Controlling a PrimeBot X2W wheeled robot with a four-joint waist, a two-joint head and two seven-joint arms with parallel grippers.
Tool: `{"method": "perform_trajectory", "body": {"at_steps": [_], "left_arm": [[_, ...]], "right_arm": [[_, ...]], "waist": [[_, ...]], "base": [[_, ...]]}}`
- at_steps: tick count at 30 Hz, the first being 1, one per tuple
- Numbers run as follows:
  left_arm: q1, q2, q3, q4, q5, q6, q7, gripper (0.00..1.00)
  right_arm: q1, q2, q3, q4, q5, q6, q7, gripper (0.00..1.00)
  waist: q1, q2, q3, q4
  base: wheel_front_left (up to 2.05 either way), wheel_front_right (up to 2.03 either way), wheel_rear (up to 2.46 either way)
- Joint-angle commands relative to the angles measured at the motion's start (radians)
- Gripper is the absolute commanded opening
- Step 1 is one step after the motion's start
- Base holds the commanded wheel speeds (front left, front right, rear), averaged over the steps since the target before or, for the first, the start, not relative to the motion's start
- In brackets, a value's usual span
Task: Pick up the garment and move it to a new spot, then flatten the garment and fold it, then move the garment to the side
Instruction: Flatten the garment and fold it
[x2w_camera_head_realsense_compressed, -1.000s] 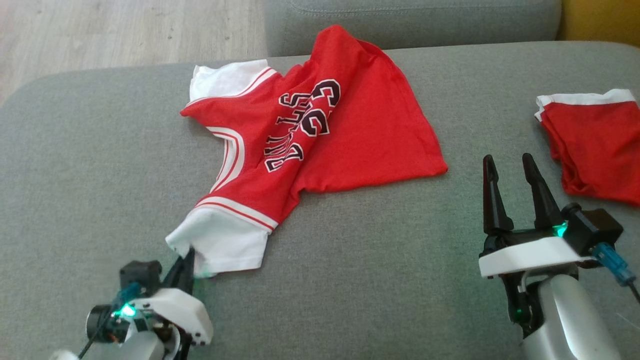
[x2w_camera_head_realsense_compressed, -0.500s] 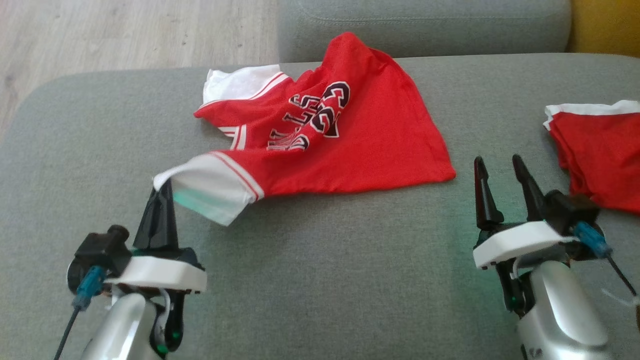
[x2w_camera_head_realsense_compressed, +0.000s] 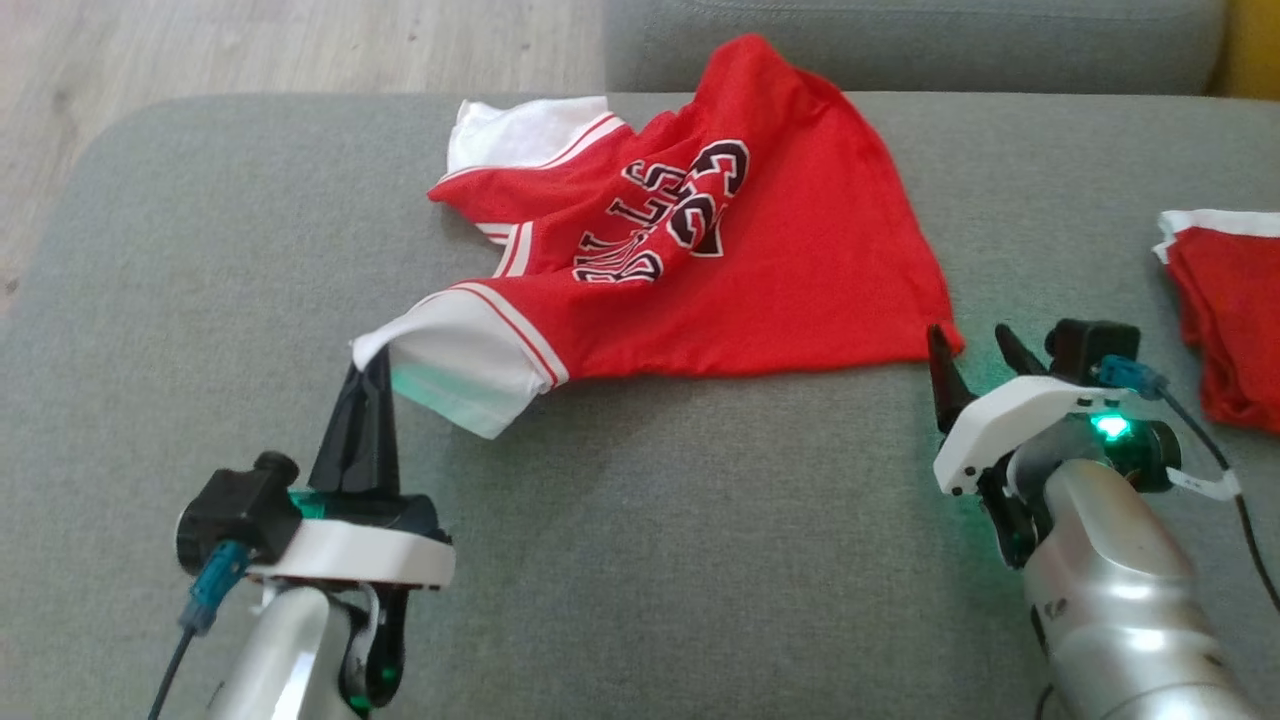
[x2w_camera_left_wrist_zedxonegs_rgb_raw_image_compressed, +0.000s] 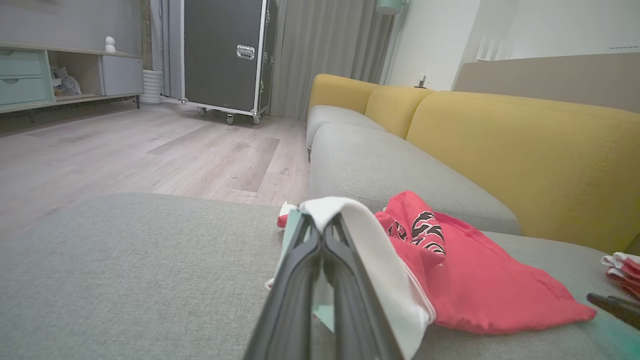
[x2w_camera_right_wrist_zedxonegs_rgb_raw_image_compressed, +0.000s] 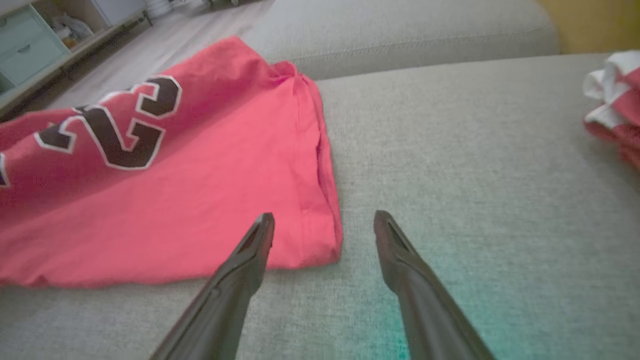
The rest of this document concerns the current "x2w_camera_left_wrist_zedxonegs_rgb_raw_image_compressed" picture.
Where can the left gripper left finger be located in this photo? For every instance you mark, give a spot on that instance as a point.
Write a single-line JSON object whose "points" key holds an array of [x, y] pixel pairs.
{"points": [[295, 290]]}

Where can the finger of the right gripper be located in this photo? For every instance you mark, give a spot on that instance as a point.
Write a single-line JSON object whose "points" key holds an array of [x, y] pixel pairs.
{"points": [[620, 310]]}

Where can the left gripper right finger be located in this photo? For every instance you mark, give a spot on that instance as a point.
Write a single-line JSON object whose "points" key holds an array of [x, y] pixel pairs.
{"points": [[355, 310]]}

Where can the red basketball jersey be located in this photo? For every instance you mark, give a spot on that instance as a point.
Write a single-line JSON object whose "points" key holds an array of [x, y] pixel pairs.
{"points": [[475, 290]]}

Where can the large grey sofa seat cushion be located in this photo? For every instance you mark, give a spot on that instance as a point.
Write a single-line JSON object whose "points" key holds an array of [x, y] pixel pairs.
{"points": [[390, 170]]}

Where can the large yellow sofa back cushion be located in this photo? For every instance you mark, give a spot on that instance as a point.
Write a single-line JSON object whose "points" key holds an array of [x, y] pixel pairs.
{"points": [[525, 160]]}

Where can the small grey sofa seat cushion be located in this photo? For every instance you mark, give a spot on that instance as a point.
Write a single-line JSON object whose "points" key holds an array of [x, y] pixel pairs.
{"points": [[335, 115]]}

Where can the yellow sofa end cushion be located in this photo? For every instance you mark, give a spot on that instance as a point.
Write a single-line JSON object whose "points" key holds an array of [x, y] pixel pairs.
{"points": [[337, 90]]}

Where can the small yellow sofa back cushion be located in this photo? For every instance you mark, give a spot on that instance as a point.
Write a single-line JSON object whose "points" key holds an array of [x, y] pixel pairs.
{"points": [[395, 107]]}

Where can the wide grey curtain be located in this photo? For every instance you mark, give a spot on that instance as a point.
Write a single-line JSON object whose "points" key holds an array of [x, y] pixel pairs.
{"points": [[325, 55]]}

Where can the small tabletop gadget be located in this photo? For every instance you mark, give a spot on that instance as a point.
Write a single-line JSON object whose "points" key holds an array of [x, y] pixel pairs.
{"points": [[422, 81]]}

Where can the white ribbed bin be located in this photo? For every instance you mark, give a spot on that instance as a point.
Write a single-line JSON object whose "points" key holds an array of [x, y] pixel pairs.
{"points": [[151, 87]]}

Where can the black wheeled flight case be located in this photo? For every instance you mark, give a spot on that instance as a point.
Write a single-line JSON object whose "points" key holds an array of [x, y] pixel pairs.
{"points": [[220, 50]]}

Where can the narrow grey curtain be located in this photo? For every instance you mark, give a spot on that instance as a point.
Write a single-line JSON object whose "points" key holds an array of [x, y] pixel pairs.
{"points": [[172, 45]]}

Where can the low grey media cabinet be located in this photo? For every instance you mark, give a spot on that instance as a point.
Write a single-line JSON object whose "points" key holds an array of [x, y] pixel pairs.
{"points": [[120, 75]]}

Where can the white slatted rack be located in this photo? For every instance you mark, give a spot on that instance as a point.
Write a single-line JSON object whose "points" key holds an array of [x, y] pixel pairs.
{"points": [[490, 50]]}

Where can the small white figurine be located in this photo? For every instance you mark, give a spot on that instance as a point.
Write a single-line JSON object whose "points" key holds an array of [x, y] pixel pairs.
{"points": [[110, 45]]}

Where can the grey crumpled bag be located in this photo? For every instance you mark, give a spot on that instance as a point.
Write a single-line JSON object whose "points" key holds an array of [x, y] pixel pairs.
{"points": [[66, 82]]}

